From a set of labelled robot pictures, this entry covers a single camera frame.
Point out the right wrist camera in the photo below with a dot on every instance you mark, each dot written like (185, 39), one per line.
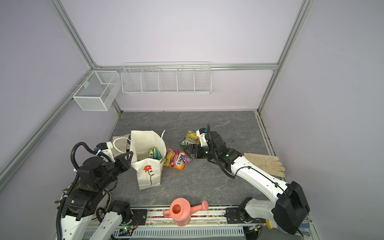
(201, 133)

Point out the green Fox's candy bag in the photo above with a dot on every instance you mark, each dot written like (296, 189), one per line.
(191, 138)

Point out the beige work glove left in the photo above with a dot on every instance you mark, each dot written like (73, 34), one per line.
(121, 143)

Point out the green Fox's spring tea bag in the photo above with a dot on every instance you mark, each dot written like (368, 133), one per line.
(153, 154)

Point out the beige work glove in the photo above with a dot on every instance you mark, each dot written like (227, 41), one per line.
(121, 143)
(269, 164)

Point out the white wire shelf basket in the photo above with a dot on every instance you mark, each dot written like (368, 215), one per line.
(166, 78)

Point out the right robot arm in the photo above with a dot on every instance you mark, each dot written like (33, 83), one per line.
(286, 205)

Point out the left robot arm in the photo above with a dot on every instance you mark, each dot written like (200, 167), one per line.
(81, 201)

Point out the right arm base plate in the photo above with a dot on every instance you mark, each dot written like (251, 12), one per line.
(237, 216)

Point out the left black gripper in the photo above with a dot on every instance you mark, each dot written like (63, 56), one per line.
(125, 164)

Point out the white paper gift bag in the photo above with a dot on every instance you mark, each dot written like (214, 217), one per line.
(149, 171)

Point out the beige work glove right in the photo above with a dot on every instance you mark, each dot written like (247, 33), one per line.
(269, 164)

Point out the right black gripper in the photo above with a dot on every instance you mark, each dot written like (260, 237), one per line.
(195, 147)

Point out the teal snack pack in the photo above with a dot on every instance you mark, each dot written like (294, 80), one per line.
(158, 155)

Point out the white blue dotted glove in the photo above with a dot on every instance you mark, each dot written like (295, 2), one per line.
(304, 228)

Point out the white vented rail cover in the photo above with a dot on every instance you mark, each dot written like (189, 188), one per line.
(180, 233)

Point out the white mesh box basket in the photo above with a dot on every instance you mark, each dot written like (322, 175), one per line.
(98, 91)

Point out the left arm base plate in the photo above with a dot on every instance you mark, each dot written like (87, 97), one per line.
(138, 217)

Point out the brown M&M's packet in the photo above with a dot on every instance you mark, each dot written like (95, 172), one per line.
(186, 159)

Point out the pink watering can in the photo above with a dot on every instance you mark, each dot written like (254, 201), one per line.
(181, 211)

